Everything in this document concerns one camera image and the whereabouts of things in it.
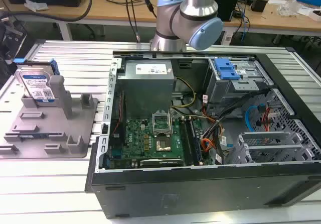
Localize grey power supply unit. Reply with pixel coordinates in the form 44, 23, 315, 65
116, 59, 178, 119

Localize CPU socket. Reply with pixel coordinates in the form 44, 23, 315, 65
154, 137, 173, 152

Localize blue disk bay latch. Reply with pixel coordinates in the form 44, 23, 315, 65
213, 58, 241, 81

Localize black box on desk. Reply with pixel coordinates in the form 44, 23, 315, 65
250, 0, 269, 13

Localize black equipment beside table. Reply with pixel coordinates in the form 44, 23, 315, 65
0, 10, 33, 89

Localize hard disk in blue carrier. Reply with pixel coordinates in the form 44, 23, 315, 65
14, 58, 60, 107

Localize wooden desk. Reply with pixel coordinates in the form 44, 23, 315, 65
0, 0, 321, 41

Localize light blue data wire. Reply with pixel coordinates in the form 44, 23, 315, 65
244, 103, 265, 132

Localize thick grey cable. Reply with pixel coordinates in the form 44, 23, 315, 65
0, 0, 93, 23

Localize metal socket cover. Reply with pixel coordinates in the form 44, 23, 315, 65
151, 112, 172, 137

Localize metal disk bay cage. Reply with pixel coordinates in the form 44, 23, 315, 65
207, 58, 274, 104

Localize blue hanging cable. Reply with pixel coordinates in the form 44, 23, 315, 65
240, 0, 251, 44

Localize yellow black power wires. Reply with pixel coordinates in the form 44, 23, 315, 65
171, 76, 197, 109

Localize orange red wire bundle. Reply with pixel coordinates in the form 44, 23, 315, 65
200, 108, 226, 159

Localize RAM stick on rack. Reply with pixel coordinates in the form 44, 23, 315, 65
20, 133, 49, 139

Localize black open PC case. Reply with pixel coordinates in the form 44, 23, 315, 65
84, 50, 321, 219

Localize red data wire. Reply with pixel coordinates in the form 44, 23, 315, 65
257, 103, 274, 134

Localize green motherboard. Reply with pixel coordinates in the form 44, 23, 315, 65
109, 116, 186, 168

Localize grey parts rack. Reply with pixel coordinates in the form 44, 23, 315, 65
0, 75, 100, 159

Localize thin black cable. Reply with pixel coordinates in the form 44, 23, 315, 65
124, 0, 141, 43

